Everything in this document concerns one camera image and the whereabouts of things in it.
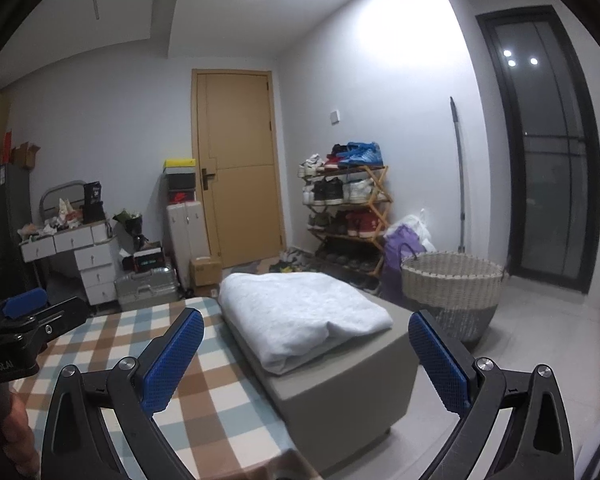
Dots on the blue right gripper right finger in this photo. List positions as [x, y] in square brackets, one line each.
[446, 361]

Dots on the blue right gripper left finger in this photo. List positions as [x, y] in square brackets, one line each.
[163, 363]

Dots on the light grey sweatshirt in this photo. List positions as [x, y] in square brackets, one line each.
[289, 319]

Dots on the person's left hand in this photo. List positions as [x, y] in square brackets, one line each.
[19, 458]

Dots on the plaid bed sheet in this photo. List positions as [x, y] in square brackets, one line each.
[219, 420]

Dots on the woven laundry basket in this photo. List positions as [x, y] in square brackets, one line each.
[460, 291]

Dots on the silver suitcase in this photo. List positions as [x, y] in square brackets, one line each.
[147, 289]

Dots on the cardboard box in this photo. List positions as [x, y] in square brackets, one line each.
[205, 271]

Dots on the grey bed end bench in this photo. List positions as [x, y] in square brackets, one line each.
[342, 402]

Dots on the white drawer dresser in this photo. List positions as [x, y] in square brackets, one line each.
[95, 253]

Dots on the black shoe box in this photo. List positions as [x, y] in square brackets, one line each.
[149, 258]

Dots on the grey mop pole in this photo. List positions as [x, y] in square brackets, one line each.
[461, 176]

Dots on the purple bag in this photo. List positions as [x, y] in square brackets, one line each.
[401, 243]

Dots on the white narrow cabinet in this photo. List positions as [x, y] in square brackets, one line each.
[188, 236]

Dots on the black glass balcony door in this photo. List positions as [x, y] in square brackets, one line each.
[554, 153]

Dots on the wooden shoe rack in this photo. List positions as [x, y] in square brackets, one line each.
[349, 207]

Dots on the wooden door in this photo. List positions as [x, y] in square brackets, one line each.
[238, 177]

